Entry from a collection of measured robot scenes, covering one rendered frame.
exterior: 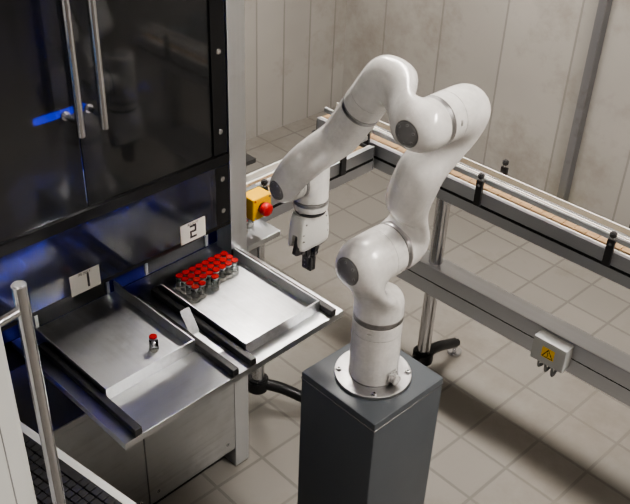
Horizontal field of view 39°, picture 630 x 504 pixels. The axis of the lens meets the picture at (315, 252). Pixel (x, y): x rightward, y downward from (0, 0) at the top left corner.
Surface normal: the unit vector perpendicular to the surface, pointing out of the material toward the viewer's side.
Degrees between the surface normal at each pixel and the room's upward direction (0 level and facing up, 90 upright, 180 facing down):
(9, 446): 90
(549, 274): 0
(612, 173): 90
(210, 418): 90
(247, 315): 0
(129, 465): 90
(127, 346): 0
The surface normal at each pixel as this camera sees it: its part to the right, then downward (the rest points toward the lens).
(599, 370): -0.70, 0.38
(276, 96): 0.68, 0.43
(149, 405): 0.04, -0.83
